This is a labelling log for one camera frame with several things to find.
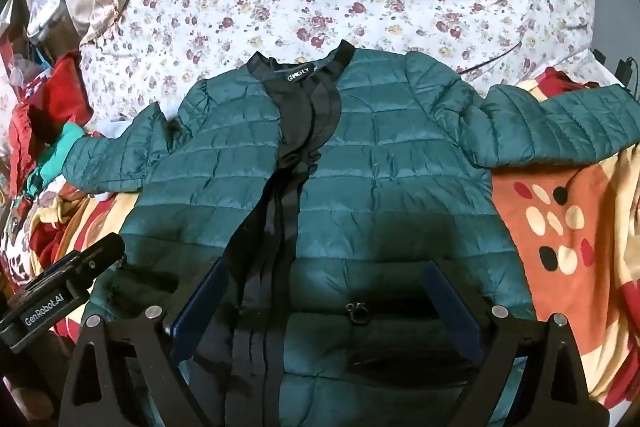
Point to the green puffer jacket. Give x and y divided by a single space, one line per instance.
390 167

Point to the black charger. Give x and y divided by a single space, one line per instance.
625 68

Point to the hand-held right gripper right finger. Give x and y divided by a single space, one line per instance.
450 302

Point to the light green garment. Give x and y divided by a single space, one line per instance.
65 147

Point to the red cloth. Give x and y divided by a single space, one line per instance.
60 92

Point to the orange patterned blanket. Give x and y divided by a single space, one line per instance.
565 217

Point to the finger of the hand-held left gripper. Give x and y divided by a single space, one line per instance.
97 256

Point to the clear plastic bag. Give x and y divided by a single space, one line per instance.
22 67

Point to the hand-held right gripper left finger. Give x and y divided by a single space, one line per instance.
200 302

